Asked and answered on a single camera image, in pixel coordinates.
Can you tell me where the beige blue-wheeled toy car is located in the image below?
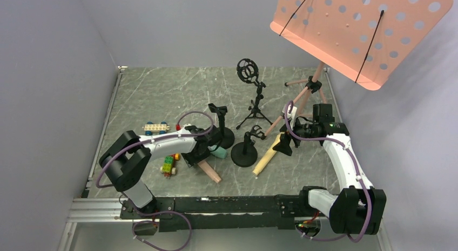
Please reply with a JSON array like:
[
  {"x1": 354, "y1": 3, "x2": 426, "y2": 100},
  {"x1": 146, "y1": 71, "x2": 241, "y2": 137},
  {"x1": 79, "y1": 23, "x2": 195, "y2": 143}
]
[{"x1": 143, "y1": 121, "x2": 170, "y2": 136}]

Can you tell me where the pink music stand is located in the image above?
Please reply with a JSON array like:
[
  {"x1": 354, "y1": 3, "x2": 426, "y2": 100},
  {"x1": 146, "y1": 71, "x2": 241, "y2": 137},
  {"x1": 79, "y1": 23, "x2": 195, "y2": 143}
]
[{"x1": 260, "y1": 0, "x2": 454, "y2": 137}]

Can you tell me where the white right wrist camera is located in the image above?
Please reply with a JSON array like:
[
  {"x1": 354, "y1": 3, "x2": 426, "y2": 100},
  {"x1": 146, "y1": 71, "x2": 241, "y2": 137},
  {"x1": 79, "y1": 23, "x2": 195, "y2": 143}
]
[{"x1": 282, "y1": 104, "x2": 297, "y2": 121}]

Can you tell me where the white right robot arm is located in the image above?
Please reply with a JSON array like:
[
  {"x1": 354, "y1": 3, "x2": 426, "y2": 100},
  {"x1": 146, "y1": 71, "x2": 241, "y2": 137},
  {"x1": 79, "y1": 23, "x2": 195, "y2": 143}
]
[{"x1": 274, "y1": 116, "x2": 387, "y2": 242}]

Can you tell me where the pink microphone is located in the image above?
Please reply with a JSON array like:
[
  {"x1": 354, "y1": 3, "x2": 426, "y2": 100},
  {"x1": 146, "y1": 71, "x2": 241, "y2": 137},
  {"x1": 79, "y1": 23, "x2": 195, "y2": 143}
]
[{"x1": 198, "y1": 160, "x2": 221, "y2": 184}]

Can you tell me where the colourful brick toy car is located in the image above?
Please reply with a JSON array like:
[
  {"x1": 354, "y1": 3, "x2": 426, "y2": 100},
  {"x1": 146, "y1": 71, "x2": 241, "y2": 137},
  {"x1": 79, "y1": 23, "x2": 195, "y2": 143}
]
[{"x1": 160, "y1": 153, "x2": 180, "y2": 178}]

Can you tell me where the black round-base mic stand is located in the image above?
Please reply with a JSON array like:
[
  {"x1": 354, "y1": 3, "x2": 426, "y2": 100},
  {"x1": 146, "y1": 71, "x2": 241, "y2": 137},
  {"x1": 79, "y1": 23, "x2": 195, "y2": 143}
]
[
  {"x1": 208, "y1": 103, "x2": 235, "y2": 149},
  {"x1": 231, "y1": 125, "x2": 266, "y2": 168}
]

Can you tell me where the cream yellow microphone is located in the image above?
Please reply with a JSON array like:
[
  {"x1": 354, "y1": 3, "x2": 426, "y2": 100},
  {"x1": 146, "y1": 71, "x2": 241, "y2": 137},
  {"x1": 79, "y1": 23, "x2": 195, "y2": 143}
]
[{"x1": 252, "y1": 133, "x2": 284, "y2": 178}]

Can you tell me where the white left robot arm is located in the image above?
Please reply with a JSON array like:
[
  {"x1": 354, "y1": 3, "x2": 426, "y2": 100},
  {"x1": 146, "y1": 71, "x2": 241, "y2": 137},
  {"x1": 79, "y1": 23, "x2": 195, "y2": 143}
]
[{"x1": 99, "y1": 124, "x2": 221, "y2": 212}]

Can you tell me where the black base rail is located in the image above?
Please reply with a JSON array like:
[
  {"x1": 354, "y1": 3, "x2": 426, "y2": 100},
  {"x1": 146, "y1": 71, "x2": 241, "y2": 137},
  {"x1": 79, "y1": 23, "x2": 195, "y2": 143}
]
[{"x1": 120, "y1": 194, "x2": 317, "y2": 232}]

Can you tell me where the black tripod shock-mount stand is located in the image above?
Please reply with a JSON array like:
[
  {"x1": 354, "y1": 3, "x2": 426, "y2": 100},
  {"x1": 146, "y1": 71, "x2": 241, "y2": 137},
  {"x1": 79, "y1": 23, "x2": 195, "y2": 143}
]
[{"x1": 235, "y1": 58, "x2": 273, "y2": 131}]

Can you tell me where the teal microphone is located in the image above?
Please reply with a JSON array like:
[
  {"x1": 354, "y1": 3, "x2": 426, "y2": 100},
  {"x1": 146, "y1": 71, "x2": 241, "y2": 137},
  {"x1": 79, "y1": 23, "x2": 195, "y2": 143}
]
[{"x1": 208, "y1": 145, "x2": 227, "y2": 159}]

